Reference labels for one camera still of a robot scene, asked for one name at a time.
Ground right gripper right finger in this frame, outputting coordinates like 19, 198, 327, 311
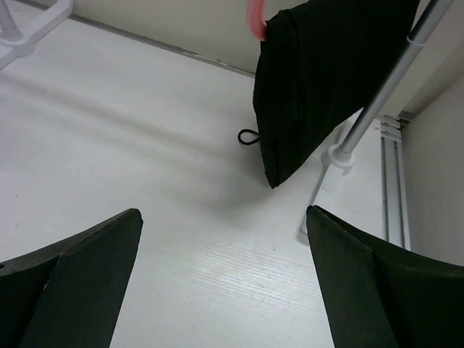
306, 205, 463, 347

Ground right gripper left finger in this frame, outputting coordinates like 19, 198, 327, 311
1, 209, 143, 347

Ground black trousers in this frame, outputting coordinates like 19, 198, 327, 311
252, 0, 418, 188

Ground pink plastic hanger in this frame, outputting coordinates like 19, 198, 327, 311
246, 0, 267, 41

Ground white metal clothes rack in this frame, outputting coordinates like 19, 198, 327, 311
0, 0, 454, 244

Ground aluminium rail right side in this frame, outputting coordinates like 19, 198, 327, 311
378, 115, 411, 250

